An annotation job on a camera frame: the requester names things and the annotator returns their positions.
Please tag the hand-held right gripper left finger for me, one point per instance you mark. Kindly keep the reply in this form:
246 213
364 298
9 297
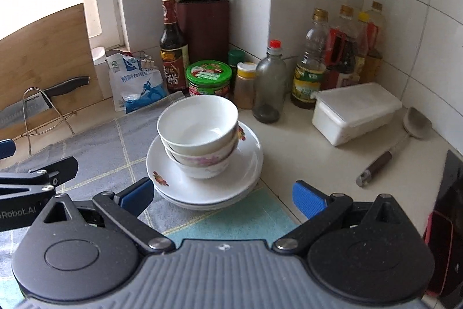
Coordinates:
139 196

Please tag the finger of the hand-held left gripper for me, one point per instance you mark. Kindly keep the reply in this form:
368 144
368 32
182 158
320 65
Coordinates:
7 148
54 169

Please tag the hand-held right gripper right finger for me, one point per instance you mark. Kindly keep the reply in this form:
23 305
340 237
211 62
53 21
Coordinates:
309 200

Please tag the white plate fruit print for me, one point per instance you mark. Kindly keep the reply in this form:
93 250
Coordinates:
217 189
202 209
202 206

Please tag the plain white bowl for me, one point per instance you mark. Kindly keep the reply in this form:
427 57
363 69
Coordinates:
195 120

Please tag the grey and teal checked towel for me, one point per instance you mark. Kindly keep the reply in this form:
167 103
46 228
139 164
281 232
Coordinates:
108 135

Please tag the white lidded plastic box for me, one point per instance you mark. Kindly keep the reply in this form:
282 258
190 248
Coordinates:
354 113

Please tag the wooden cutting board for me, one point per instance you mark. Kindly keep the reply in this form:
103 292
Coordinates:
54 52

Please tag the white and blue salt bag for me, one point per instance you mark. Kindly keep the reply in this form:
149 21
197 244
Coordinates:
141 88

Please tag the oil bottle yellow label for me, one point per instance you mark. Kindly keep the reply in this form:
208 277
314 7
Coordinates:
307 84

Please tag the glass bottle red cap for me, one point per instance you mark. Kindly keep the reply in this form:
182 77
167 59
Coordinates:
269 84

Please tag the spice jar yellow lid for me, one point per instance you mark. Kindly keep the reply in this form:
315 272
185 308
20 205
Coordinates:
244 88

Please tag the dark vinegar bottle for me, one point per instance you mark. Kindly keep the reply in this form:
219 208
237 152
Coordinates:
173 59

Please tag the sauce jar green lid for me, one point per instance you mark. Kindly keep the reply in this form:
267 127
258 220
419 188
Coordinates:
208 72

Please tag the black and red induction cooker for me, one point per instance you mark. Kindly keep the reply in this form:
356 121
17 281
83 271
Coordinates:
452 186

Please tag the dark sauce bottle red label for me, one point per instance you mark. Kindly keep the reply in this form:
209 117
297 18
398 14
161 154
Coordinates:
342 52

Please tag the small jar green lid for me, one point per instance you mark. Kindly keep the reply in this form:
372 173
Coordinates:
237 57

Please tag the slim bottle yellow cap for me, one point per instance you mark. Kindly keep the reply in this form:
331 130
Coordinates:
362 37

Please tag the clear bottle red label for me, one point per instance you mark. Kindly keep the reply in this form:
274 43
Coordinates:
374 41

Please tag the brown knife block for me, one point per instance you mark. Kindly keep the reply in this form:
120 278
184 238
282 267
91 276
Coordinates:
206 34

